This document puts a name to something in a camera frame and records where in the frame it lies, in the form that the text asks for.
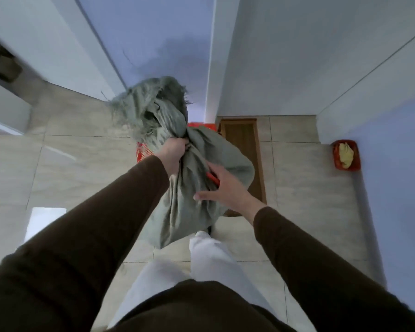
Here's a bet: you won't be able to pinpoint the person's left hand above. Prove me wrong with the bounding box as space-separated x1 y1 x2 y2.
155 137 190 178

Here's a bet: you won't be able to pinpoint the person's right hand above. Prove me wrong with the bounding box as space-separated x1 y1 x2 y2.
193 161 263 218

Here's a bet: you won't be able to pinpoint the grey fringed cloth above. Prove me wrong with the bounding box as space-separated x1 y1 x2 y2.
107 76 256 249

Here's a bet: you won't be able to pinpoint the person's left forearm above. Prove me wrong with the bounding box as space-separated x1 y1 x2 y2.
0 155 170 332

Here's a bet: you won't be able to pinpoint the person's right forearm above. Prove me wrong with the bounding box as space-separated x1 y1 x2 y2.
241 199 415 332

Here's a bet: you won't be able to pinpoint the red plastic laundry basket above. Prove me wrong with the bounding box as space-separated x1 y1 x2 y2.
136 122 221 188

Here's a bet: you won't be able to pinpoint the person's white trousers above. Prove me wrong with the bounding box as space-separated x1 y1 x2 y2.
107 231 278 329

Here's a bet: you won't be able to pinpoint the person's brown top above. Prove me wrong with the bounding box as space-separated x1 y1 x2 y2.
105 279 298 332

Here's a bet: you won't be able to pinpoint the yellow cloth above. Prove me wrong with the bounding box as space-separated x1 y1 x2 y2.
338 142 354 169

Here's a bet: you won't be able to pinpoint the small red plastic basket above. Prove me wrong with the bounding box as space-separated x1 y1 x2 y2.
333 139 362 172

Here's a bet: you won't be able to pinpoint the dark furniture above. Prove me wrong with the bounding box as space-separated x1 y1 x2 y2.
0 31 24 84

